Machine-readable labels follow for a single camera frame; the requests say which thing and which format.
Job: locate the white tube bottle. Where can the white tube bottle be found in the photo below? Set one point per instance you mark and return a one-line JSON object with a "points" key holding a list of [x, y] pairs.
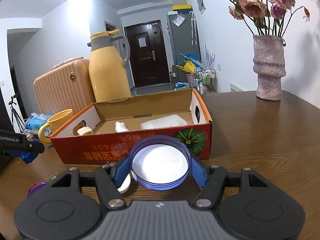
{"points": [[120, 127]]}

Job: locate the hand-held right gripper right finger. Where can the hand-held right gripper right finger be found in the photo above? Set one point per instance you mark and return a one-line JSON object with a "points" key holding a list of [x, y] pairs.
{"points": [[198, 173]]}

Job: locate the pink ceramic vase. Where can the pink ceramic vase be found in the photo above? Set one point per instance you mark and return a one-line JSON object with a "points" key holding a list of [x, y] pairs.
{"points": [[268, 67]]}

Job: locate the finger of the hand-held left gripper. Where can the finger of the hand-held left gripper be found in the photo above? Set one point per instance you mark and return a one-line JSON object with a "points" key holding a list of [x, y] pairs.
{"points": [[35, 147], [28, 157]]}

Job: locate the purple wall decoration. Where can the purple wall decoration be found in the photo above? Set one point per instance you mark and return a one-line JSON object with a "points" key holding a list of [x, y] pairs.
{"points": [[210, 57]]}

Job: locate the grey refrigerator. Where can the grey refrigerator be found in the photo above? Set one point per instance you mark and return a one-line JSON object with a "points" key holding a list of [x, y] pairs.
{"points": [[180, 45]]}

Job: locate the yellow box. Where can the yellow box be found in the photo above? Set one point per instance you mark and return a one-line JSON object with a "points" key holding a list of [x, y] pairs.
{"points": [[181, 7]]}

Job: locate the black tripod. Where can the black tripod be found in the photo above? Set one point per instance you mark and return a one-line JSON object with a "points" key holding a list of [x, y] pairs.
{"points": [[16, 95]]}

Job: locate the blue folding rack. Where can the blue folding rack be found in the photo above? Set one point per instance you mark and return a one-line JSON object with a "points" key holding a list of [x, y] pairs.
{"points": [[191, 56]]}

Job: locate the blue wet wipes pack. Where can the blue wet wipes pack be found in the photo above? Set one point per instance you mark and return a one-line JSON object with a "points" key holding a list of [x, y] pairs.
{"points": [[33, 124]]}

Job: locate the dark entrance door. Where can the dark entrance door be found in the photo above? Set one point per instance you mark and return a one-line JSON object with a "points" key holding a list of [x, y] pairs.
{"points": [[147, 62]]}

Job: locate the purple lid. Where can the purple lid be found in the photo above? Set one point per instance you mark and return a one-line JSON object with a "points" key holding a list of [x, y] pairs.
{"points": [[36, 188]]}

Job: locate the dried rose bouquet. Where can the dried rose bouquet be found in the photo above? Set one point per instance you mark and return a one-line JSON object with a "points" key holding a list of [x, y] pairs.
{"points": [[251, 5]]}

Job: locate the translucent plastic container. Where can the translucent plastic container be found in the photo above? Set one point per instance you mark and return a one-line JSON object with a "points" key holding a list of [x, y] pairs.
{"points": [[162, 123]]}

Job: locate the white panel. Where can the white panel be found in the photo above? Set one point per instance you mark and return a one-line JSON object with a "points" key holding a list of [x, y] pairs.
{"points": [[237, 88]]}

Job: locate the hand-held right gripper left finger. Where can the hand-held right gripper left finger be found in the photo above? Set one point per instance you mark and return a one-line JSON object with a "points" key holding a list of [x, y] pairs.
{"points": [[121, 172]]}

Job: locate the red cardboard box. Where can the red cardboard box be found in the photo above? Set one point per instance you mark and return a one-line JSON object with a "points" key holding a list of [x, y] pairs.
{"points": [[100, 152]]}

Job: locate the blue lid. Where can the blue lid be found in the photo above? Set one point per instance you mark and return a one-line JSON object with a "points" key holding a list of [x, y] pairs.
{"points": [[160, 162]]}

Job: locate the wooden cube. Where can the wooden cube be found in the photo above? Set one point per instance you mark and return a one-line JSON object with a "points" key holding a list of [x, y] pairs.
{"points": [[85, 130]]}

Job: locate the yellow mug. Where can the yellow mug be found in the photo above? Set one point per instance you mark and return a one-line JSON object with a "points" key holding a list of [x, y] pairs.
{"points": [[58, 120]]}

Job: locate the hanging white umbrella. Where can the hanging white umbrella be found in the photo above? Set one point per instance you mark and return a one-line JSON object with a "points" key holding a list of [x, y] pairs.
{"points": [[192, 30]]}

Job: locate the pink bucket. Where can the pink bucket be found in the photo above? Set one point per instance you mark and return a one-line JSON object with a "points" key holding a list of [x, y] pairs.
{"points": [[191, 78]]}

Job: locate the yellow watering can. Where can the yellow watering can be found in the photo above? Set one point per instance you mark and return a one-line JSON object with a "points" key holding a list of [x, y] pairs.
{"points": [[188, 67]]}

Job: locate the paper on refrigerator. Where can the paper on refrigerator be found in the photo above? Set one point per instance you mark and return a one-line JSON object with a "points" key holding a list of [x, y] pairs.
{"points": [[179, 20]]}

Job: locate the orange ribbed suitcase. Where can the orange ribbed suitcase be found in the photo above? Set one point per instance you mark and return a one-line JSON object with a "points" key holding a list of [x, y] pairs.
{"points": [[62, 87]]}

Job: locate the wall picture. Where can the wall picture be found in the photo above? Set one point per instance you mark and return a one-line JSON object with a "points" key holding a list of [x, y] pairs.
{"points": [[201, 5]]}

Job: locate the yellow thermos jug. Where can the yellow thermos jug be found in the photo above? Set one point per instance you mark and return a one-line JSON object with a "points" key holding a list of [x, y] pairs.
{"points": [[107, 72]]}

